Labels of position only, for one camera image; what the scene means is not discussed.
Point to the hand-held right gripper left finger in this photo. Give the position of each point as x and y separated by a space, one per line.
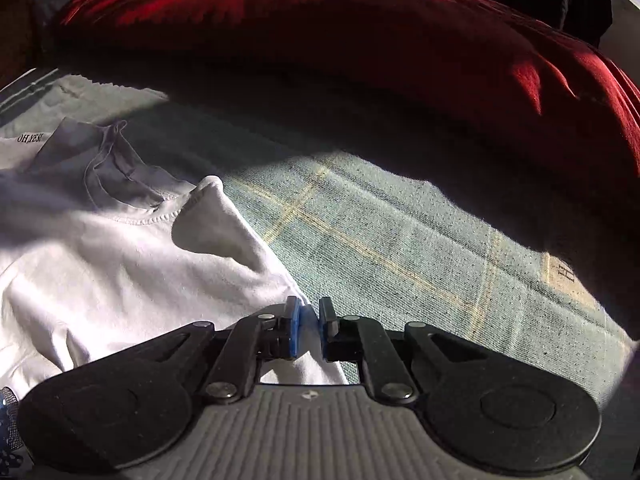
294 330

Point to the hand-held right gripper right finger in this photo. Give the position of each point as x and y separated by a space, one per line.
327 341

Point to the white printed t-shirt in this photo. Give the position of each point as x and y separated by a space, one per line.
125 270

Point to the green plaid bed sheet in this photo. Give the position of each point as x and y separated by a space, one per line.
400 240

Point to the red quilt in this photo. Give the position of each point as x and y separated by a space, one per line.
350 35

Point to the plain black jacket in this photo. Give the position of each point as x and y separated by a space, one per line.
590 5

